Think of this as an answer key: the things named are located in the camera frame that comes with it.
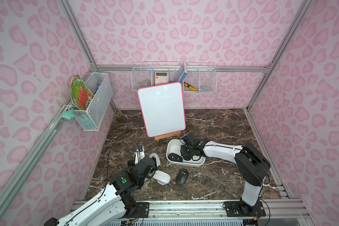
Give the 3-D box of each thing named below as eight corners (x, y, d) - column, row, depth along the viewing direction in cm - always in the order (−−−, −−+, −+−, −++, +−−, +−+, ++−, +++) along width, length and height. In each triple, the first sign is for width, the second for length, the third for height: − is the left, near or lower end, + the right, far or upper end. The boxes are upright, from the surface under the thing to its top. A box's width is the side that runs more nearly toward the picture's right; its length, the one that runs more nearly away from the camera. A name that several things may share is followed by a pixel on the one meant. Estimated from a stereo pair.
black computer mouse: (174, 182, 84) (174, 181, 82) (181, 168, 90) (181, 166, 87) (182, 187, 82) (182, 186, 80) (189, 173, 88) (190, 171, 86)
